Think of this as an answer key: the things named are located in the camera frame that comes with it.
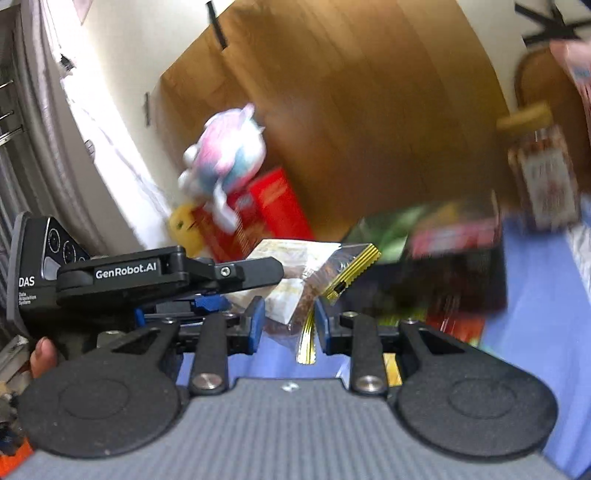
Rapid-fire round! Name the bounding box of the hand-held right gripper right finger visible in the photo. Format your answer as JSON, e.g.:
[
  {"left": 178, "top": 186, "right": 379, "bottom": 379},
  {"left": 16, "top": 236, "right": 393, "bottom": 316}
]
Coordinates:
[{"left": 313, "top": 298, "right": 468, "bottom": 396}]

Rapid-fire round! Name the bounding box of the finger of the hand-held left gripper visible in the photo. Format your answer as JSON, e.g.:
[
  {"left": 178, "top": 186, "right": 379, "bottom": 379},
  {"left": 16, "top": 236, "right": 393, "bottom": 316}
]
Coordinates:
[
  {"left": 213, "top": 257, "right": 285, "bottom": 297},
  {"left": 134, "top": 294, "right": 235, "bottom": 326}
]

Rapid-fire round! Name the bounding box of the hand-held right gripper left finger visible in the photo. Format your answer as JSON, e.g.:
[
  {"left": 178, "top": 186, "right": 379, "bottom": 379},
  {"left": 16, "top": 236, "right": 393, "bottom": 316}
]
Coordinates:
[{"left": 99, "top": 296, "right": 267, "bottom": 397}]

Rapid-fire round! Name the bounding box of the clear bag of round biscuits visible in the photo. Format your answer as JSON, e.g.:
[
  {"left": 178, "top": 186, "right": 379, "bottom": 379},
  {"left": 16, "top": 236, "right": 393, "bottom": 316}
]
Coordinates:
[{"left": 228, "top": 239, "right": 342, "bottom": 324}]

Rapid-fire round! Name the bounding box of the brown snack packet gold edge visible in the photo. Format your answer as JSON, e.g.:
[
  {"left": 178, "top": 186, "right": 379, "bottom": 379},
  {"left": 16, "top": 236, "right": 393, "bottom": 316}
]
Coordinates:
[{"left": 263, "top": 242, "right": 383, "bottom": 365}]

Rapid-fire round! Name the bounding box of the dark green snack packet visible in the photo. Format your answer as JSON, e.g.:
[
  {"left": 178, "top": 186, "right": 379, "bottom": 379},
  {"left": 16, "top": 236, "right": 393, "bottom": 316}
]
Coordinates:
[{"left": 344, "top": 205, "right": 428, "bottom": 266}]

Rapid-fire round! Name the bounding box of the black printed box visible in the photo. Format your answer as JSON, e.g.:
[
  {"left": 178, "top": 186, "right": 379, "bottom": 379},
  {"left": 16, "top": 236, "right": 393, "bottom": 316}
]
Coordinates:
[{"left": 342, "top": 191, "right": 509, "bottom": 347}]

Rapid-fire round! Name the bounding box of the red white snack packet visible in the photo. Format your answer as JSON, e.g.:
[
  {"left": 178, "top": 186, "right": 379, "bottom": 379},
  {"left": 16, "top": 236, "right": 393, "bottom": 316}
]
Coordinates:
[{"left": 409, "top": 217, "right": 502, "bottom": 259}]

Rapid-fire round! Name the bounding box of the person's left hand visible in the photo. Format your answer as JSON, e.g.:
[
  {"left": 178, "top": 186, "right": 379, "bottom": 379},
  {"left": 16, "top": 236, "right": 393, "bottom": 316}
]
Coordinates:
[{"left": 29, "top": 336, "right": 59, "bottom": 380}]

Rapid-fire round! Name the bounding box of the red gift box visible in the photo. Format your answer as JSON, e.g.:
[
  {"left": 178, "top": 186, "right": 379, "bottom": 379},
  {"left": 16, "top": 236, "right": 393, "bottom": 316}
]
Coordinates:
[{"left": 191, "top": 167, "right": 315, "bottom": 264}]

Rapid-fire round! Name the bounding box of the yellow duck plush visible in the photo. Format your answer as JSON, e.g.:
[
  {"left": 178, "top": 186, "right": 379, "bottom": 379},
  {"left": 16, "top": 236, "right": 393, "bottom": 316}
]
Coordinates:
[{"left": 168, "top": 203, "right": 206, "bottom": 257}]

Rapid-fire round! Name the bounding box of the pink blue plush toy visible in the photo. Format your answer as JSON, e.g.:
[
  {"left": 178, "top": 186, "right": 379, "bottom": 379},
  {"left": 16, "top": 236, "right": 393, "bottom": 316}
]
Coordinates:
[{"left": 178, "top": 104, "right": 267, "bottom": 232}]

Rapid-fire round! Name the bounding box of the grey curtain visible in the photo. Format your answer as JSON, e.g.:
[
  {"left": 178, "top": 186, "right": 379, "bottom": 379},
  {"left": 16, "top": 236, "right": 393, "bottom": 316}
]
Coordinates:
[{"left": 0, "top": 0, "right": 139, "bottom": 259}]

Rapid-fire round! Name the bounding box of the wood grain board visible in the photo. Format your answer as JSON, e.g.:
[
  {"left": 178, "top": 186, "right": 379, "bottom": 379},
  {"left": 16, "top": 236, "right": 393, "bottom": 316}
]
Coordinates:
[{"left": 150, "top": 0, "right": 518, "bottom": 241}]

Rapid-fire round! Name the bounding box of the blue printed bedsheet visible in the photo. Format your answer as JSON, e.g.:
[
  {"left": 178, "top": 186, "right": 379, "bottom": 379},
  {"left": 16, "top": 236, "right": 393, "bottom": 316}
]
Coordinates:
[{"left": 175, "top": 194, "right": 591, "bottom": 478}]

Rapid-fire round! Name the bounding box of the clear nut jar yellow lid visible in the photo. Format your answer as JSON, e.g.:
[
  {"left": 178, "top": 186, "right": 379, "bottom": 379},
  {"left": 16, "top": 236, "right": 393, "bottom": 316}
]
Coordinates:
[{"left": 496, "top": 104, "right": 583, "bottom": 232}]

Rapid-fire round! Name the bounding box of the large pink snack bag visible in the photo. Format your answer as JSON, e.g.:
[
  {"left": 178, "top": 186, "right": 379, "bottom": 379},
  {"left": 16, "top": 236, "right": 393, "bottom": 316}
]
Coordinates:
[{"left": 549, "top": 39, "right": 591, "bottom": 153}]

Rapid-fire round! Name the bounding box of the black tape cross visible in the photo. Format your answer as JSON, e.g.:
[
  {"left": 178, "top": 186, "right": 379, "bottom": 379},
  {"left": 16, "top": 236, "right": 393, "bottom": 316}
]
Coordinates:
[{"left": 515, "top": 0, "right": 591, "bottom": 47}]

